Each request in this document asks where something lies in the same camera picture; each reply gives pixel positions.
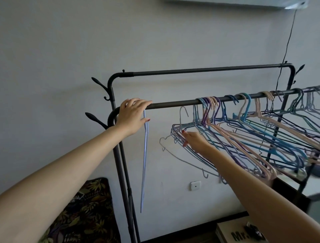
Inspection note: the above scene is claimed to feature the white air conditioner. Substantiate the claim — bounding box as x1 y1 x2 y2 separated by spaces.
164 0 309 11

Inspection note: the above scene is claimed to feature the light blue plastic hanger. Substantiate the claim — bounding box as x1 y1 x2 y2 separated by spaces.
140 109 150 214

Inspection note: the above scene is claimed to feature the person's right hand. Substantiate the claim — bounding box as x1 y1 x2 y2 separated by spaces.
181 130 213 155

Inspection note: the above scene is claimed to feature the dark floral patterned cushion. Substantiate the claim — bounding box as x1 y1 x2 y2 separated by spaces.
37 177 122 243

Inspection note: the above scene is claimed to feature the black clip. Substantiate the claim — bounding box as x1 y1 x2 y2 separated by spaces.
243 221 266 241

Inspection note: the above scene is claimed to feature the white cardboard box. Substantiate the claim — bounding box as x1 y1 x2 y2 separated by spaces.
215 216 269 243

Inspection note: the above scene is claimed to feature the row of coloured hangers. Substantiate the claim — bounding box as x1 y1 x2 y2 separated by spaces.
192 86 320 181

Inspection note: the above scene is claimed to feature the person's right forearm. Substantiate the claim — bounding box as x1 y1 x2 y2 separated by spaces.
203 145 320 243

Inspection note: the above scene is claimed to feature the person's left hand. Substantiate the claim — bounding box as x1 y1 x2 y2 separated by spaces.
116 98 153 138

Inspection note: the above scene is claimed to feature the bundle of grey-blue hangers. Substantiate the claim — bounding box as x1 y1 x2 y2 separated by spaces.
159 106 228 185

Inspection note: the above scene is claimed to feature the person's left forearm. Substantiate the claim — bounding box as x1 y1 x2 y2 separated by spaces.
0 125 133 243

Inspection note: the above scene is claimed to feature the black metal clothes rack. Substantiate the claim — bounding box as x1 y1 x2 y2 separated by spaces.
85 63 320 243

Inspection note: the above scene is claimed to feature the black power cable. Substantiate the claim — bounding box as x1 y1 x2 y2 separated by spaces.
275 9 298 92

